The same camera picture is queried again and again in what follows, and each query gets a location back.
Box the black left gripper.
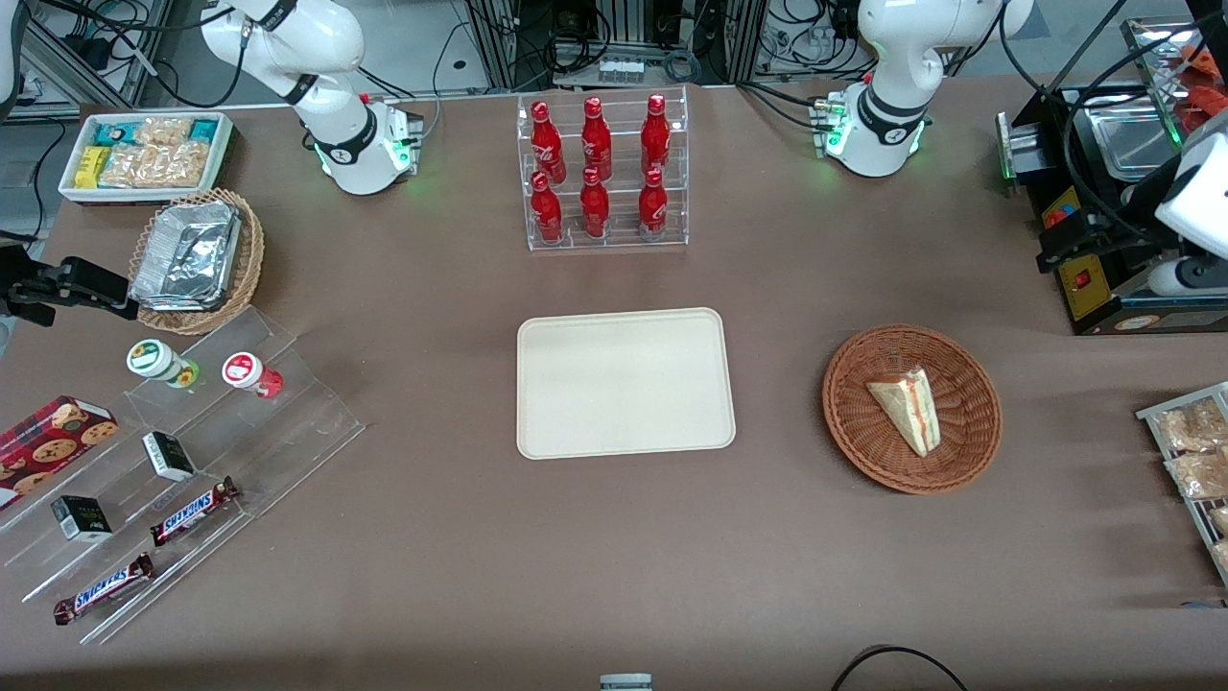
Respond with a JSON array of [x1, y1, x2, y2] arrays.
[[1036, 184, 1169, 275]]

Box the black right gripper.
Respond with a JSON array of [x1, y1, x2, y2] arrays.
[[0, 246, 140, 329]]

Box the triangle sandwich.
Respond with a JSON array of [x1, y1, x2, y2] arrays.
[[865, 366, 943, 459]]

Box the light wicker basket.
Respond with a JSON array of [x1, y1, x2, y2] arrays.
[[128, 187, 267, 337]]

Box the brown wicker basket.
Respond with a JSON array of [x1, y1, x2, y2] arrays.
[[821, 324, 1004, 496]]

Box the tray of snack bags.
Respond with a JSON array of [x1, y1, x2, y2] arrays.
[[1136, 381, 1228, 588]]

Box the cream plastic tray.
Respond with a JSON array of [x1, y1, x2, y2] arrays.
[[516, 307, 738, 461]]

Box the black machine with yellow panel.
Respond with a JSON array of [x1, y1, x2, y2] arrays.
[[995, 82, 1228, 338]]

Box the green lid yogurt cup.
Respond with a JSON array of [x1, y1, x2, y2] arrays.
[[126, 338, 201, 390]]

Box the aluminium foil containers stack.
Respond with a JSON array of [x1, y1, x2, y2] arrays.
[[130, 201, 243, 312]]

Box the large clear cracker bag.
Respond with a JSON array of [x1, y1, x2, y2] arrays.
[[99, 142, 210, 190]]

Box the red cookie box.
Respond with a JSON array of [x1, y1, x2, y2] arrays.
[[0, 394, 122, 512]]

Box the small clear cracker bag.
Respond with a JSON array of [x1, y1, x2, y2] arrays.
[[134, 116, 194, 148]]

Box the red lid yogurt cup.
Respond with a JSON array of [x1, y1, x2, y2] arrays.
[[221, 351, 286, 400]]

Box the white rectangular snack bin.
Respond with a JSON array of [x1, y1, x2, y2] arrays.
[[58, 111, 235, 205]]

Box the small black carton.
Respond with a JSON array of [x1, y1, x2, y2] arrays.
[[50, 494, 114, 544], [141, 431, 198, 483]]

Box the steel rack with orange items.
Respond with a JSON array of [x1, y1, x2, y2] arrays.
[[1121, 13, 1228, 147]]

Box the clear acrylic stepped shelf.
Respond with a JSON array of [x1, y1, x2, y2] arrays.
[[0, 304, 366, 647]]

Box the Snickers chocolate bar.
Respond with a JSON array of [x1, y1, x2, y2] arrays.
[[52, 552, 156, 627], [148, 476, 242, 549]]

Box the clear acrylic bottle rack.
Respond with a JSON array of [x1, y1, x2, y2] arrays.
[[515, 85, 691, 253]]

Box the red cola bottle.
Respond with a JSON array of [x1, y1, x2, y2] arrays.
[[637, 168, 670, 239], [640, 93, 673, 177], [530, 172, 565, 245], [579, 167, 612, 240], [530, 100, 568, 185], [580, 96, 614, 181]]

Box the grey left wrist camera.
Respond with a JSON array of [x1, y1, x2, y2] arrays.
[[1148, 256, 1228, 298]]

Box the black cable loop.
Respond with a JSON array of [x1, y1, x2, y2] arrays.
[[829, 645, 971, 691]]

